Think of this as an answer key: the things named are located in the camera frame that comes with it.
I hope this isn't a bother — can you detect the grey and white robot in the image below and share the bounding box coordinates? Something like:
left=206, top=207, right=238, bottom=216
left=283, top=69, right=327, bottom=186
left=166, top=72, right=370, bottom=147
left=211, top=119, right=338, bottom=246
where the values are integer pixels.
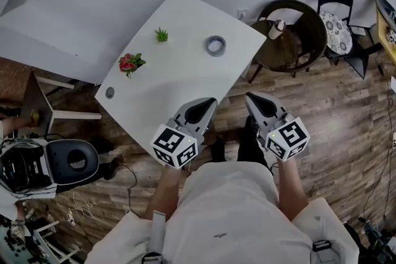
left=0, top=138, right=100, bottom=199

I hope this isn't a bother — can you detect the long black floor cable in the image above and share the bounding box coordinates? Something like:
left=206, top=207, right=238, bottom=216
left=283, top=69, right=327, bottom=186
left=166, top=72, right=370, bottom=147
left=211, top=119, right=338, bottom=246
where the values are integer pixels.
left=360, top=51, right=395, bottom=222

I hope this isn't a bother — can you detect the yellow object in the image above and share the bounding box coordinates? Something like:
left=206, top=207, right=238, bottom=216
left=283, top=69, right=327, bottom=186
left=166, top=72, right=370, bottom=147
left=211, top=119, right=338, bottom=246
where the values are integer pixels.
left=29, top=110, right=41, bottom=128

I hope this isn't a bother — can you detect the person's leg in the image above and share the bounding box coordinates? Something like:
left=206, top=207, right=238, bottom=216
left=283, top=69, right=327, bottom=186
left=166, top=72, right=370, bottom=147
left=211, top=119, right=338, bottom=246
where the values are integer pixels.
left=210, top=136, right=228, bottom=164
left=236, top=116, right=270, bottom=169

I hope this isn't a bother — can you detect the person's right forearm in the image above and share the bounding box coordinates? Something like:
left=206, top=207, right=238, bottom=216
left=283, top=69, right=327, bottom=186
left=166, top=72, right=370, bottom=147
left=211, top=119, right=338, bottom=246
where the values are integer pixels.
left=276, top=157, right=309, bottom=223

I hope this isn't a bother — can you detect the person's left leg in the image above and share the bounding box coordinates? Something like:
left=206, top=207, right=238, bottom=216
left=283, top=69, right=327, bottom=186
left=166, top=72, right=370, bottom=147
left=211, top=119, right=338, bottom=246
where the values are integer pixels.
left=210, top=136, right=228, bottom=164

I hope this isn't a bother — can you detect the white floor cable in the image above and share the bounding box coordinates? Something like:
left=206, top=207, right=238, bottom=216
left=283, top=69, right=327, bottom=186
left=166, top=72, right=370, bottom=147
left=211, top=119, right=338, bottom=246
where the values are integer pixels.
left=66, top=190, right=108, bottom=227

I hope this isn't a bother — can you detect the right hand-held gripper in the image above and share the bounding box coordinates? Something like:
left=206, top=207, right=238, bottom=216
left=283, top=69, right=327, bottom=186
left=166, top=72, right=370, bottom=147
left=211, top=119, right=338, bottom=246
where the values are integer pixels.
left=245, top=92, right=311, bottom=162

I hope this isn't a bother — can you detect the grey-blue tape roll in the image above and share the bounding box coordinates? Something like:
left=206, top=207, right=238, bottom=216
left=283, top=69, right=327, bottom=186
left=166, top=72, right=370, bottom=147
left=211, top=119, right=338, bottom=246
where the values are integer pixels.
left=205, top=35, right=227, bottom=57

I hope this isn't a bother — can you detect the red flower potted plant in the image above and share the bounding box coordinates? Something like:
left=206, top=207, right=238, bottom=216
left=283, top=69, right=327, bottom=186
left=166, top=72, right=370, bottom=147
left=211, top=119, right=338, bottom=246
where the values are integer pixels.
left=118, top=53, right=147, bottom=79

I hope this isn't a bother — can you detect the person's white shirt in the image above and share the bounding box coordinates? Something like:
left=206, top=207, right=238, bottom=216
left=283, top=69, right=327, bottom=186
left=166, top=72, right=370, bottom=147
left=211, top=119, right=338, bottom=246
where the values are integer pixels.
left=83, top=160, right=361, bottom=264

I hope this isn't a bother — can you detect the dark brown wicker chair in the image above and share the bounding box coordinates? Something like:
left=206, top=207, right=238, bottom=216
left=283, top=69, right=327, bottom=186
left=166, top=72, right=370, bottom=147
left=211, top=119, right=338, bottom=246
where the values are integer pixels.
left=248, top=0, right=329, bottom=84

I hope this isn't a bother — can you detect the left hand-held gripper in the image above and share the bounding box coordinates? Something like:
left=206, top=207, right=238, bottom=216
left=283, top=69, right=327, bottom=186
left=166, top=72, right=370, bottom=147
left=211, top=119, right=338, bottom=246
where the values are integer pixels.
left=150, top=97, right=218, bottom=170

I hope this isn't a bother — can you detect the yellow wooden shelf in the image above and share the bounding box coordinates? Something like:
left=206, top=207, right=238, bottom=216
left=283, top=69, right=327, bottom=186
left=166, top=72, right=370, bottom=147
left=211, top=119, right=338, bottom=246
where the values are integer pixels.
left=375, top=0, right=396, bottom=57

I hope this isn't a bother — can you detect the floral round seat cushion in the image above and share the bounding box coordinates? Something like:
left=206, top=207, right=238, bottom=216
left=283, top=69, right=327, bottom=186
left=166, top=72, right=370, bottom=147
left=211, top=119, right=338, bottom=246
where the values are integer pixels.
left=319, top=11, right=353, bottom=56

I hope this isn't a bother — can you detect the small green potted plant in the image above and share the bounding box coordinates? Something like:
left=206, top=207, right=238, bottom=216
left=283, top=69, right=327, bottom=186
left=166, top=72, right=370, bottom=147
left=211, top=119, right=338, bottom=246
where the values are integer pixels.
left=153, top=27, right=170, bottom=43

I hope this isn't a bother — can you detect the beige paper cup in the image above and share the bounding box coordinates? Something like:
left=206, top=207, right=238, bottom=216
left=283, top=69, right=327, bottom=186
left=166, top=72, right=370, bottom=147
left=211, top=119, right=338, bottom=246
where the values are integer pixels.
left=267, top=19, right=287, bottom=40

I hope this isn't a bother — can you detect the person's right leg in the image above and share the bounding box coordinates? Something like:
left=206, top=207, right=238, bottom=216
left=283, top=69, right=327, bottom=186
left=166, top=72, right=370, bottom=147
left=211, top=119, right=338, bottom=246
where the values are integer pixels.
left=236, top=116, right=270, bottom=169

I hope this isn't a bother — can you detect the grey side table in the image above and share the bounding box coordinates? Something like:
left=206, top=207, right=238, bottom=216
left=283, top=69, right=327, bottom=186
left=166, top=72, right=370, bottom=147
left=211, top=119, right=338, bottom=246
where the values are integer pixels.
left=20, top=70, right=103, bottom=137

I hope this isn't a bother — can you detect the white wire rack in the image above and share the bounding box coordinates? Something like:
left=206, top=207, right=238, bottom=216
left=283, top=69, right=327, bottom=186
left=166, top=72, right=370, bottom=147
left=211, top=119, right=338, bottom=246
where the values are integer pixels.
left=29, top=218, right=82, bottom=264

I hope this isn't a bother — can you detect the person's left forearm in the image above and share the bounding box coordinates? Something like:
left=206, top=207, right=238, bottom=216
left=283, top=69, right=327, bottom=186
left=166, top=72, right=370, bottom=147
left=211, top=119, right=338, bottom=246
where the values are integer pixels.
left=144, top=163, right=183, bottom=222

